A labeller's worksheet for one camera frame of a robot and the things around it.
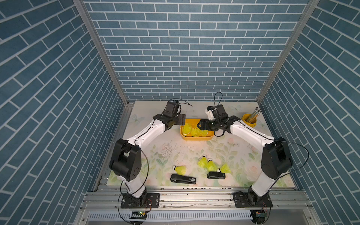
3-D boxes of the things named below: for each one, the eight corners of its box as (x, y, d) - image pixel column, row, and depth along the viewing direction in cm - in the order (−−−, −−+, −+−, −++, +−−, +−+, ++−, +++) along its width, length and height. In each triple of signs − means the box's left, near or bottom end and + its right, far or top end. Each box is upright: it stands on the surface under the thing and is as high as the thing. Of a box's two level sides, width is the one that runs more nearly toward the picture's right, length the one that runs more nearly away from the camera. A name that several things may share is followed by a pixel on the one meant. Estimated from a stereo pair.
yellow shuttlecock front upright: (207, 172, 86) (208, 170, 84) (206, 160, 91) (206, 158, 88) (217, 172, 86) (217, 170, 84) (215, 160, 91) (216, 158, 88)
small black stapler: (207, 179, 83) (207, 177, 81) (206, 173, 85) (207, 171, 83) (224, 179, 83) (225, 177, 81) (223, 173, 85) (224, 171, 83)
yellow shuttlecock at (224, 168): (217, 173, 85) (219, 170, 81) (216, 166, 88) (218, 163, 84) (228, 173, 85) (230, 170, 81) (227, 166, 88) (229, 163, 84)
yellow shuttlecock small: (197, 164, 89) (197, 162, 87) (203, 156, 92) (203, 154, 90) (204, 169, 87) (205, 168, 85) (210, 161, 90) (211, 159, 88)
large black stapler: (170, 181, 82) (170, 179, 78) (171, 176, 84) (171, 173, 80) (195, 184, 81) (196, 182, 77) (195, 179, 83) (196, 176, 79)
